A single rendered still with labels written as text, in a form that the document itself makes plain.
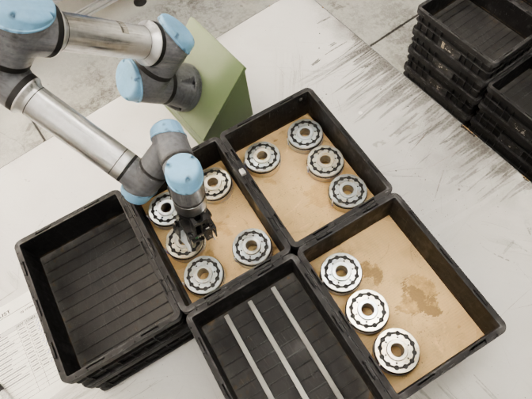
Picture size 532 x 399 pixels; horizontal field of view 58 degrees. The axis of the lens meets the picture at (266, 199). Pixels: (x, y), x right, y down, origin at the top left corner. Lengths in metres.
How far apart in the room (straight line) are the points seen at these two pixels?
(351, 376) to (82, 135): 0.82
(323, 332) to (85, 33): 0.88
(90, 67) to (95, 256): 1.77
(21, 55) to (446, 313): 1.10
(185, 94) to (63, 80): 1.59
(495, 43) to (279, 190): 1.22
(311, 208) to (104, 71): 1.89
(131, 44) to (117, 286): 0.61
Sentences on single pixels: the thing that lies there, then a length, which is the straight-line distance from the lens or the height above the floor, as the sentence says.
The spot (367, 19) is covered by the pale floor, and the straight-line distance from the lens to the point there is 2.95.
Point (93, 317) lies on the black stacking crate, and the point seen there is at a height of 0.83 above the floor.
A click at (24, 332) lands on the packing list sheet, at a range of 1.57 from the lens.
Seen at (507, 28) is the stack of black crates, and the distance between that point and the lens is 2.31.
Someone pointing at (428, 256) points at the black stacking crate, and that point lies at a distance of 1.27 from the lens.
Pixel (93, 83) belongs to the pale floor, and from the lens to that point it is 2.92.
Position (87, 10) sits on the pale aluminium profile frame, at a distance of 3.12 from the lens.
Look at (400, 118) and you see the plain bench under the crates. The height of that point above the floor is 0.70.
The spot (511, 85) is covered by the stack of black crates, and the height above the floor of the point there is 0.38.
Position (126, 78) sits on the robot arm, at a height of 1.02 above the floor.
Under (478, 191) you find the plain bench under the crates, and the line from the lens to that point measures 1.57.
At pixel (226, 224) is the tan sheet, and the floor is 0.83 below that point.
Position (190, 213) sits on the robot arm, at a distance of 1.08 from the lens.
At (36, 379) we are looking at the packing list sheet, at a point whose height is 0.70.
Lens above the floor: 2.03
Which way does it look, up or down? 63 degrees down
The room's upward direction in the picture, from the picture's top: 12 degrees counter-clockwise
